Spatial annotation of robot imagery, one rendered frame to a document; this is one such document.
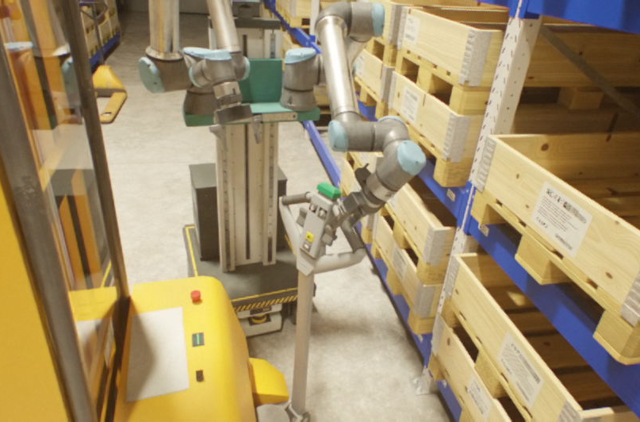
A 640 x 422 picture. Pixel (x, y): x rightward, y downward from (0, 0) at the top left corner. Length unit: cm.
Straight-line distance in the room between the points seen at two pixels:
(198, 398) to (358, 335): 162
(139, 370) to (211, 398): 26
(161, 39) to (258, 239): 137
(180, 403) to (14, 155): 89
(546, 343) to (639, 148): 89
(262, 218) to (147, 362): 137
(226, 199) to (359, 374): 125
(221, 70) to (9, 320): 103
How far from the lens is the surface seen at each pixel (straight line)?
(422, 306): 253
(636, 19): 151
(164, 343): 170
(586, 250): 151
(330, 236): 147
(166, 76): 208
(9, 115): 91
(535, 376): 177
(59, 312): 110
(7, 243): 101
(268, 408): 207
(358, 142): 132
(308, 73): 228
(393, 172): 127
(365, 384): 275
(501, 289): 233
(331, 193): 145
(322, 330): 300
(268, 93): 242
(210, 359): 164
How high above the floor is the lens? 209
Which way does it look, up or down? 28 degrees down
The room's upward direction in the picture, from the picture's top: 4 degrees clockwise
